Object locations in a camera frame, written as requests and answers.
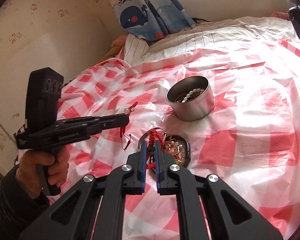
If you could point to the striped white bed sheet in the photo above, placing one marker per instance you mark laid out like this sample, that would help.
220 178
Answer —
215 32

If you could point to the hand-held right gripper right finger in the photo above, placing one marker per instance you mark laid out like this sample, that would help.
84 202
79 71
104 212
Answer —
157 170

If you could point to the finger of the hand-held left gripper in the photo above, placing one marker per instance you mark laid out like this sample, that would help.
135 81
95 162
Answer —
115 121

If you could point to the pink cloth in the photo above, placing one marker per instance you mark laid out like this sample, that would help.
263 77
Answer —
117 46

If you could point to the whale print curtain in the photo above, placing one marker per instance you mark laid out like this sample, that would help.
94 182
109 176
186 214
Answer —
140 17

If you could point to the round metal tin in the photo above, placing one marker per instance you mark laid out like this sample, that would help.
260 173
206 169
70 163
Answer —
195 110

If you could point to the black round lid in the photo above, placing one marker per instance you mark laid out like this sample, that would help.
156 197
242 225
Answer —
187 152

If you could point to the small gold trinkets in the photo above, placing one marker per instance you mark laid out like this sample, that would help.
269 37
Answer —
176 155

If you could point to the person's left hand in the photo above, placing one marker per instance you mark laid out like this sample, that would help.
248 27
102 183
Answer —
27 175

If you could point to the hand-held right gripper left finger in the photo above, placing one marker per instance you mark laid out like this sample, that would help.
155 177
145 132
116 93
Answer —
144 170

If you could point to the red white checkered plastic sheet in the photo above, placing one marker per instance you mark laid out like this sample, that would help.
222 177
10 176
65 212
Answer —
227 155

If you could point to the person's left forearm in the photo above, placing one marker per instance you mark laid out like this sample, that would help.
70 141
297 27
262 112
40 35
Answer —
10 212

